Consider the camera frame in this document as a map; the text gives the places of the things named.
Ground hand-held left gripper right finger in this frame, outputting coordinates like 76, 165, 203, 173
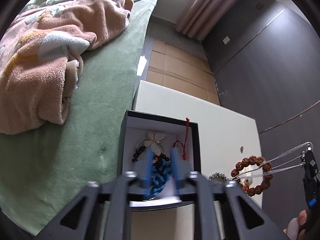
170, 148, 290, 240

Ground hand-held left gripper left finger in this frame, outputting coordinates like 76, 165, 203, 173
35, 147, 155, 240

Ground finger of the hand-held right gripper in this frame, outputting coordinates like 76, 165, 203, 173
301, 148, 320, 180

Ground blue braided bracelet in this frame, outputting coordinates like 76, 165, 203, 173
147, 154, 176, 198

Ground dark bead bracelet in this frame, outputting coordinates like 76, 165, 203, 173
131, 146, 147, 163

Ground white butterfly bangle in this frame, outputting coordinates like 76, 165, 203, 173
136, 131, 167, 156

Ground silver chain necklace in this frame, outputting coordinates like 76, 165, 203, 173
232, 142, 314, 182

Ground red string bracelet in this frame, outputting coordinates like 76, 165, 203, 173
172, 117, 192, 161

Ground black jewelry box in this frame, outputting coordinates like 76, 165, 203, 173
117, 109, 202, 212

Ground brown seed bead bracelet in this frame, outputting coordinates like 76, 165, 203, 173
230, 156, 273, 196

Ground person's right hand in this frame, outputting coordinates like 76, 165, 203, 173
282, 210, 310, 240

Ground green bed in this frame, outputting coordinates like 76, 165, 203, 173
0, 0, 160, 238

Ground flat cardboard sheets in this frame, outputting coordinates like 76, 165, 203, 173
146, 38, 221, 106

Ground white paper scrap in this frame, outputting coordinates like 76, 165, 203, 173
137, 54, 148, 77

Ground dark grey wardrobe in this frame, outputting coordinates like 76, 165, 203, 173
201, 0, 320, 205

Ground pink fleece blanket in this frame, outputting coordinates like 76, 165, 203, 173
0, 0, 135, 135

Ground pink curtain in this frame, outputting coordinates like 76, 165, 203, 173
175, 0, 241, 42

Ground silver link bracelet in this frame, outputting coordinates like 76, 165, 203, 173
208, 172, 227, 182

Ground orange bracelet with white bead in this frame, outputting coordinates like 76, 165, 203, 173
239, 177, 253, 193

